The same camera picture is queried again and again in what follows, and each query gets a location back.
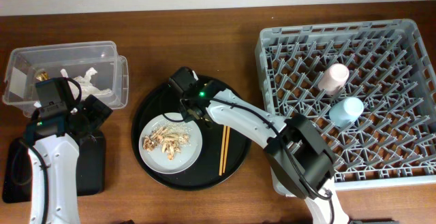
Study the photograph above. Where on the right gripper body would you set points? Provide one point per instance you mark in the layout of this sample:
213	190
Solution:
187	111

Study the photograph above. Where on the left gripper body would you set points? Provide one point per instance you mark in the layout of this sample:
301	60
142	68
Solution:
93	116

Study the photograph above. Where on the white napkin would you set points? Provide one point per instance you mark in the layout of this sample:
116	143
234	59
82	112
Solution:
85	84

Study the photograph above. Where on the wooden chopstick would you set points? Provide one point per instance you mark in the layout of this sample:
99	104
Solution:
222	150
227	138

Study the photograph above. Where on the food scraps pile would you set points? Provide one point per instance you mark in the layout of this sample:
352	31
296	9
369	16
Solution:
169	138

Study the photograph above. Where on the grey plate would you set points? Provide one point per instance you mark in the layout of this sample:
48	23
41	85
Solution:
158	161

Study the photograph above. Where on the brown snack wrapper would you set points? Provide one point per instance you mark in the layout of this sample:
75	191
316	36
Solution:
41	76

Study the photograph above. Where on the pink cup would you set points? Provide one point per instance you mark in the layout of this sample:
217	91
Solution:
333	79

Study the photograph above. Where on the blue cup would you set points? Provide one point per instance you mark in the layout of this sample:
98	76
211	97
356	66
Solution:
346	111

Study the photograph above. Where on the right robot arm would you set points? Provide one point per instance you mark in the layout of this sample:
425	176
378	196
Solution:
300	159

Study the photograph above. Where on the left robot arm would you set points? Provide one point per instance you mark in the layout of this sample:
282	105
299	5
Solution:
68	155

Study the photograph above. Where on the grey dishwasher rack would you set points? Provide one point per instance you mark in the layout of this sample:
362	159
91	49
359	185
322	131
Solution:
392	143

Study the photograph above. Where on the black rectangular tray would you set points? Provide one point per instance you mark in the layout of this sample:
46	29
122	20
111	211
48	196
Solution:
90	170

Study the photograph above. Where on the clear plastic bin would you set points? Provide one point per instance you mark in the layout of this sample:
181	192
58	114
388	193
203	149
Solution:
76	59

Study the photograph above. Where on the black round tray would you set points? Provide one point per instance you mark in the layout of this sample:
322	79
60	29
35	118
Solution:
204	172

